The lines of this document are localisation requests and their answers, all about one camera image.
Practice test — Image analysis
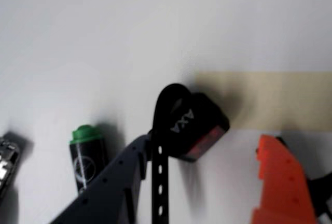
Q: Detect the black marker with green cap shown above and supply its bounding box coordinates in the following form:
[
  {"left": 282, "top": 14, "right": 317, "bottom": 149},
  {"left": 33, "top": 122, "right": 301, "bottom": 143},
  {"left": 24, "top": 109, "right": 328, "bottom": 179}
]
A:
[{"left": 68, "top": 124, "right": 108, "bottom": 195}]

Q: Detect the long beige masking tape strip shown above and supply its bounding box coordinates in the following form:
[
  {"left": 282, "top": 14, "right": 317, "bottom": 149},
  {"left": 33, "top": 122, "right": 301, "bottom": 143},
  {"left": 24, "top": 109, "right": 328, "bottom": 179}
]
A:
[{"left": 194, "top": 70, "right": 332, "bottom": 131}]

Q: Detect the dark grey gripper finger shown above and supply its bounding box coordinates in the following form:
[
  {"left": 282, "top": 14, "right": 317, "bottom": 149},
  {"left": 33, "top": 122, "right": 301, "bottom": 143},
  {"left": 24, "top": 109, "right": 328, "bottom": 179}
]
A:
[{"left": 48, "top": 134, "right": 153, "bottom": 224}]

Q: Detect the black bike light with strap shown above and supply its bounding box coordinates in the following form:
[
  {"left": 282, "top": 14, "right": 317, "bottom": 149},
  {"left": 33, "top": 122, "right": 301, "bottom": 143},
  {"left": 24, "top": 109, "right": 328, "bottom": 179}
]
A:
[{"left": 149, "top": 82, "right": 231, "bottom": 224}]

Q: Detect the silver metal wristwatch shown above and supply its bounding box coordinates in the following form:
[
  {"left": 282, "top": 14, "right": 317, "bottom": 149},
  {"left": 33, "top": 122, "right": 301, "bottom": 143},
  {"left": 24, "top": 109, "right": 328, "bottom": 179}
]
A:
[{"left": 0, "top": 132, "right": 21, "bottom": 199}]

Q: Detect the black braided cable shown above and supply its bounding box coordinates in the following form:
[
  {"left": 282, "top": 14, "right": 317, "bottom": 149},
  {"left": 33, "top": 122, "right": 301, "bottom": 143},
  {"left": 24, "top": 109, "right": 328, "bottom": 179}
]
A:
[{"left": 307, "top": 172, "right": 332, "bottom": 224}]

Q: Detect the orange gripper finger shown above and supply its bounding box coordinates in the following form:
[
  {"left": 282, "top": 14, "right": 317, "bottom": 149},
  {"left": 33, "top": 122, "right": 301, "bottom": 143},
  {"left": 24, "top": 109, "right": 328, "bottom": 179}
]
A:
[{"left": 250, "top": 134, "right": 316, "bottom": 224}]

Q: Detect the small black silver cylinder torch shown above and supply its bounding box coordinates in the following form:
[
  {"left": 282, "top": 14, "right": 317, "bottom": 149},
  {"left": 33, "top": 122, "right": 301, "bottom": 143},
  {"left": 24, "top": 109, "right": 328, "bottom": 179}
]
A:
[{"left": 274, "top": 135, "right": 291, "bottom": 149}]

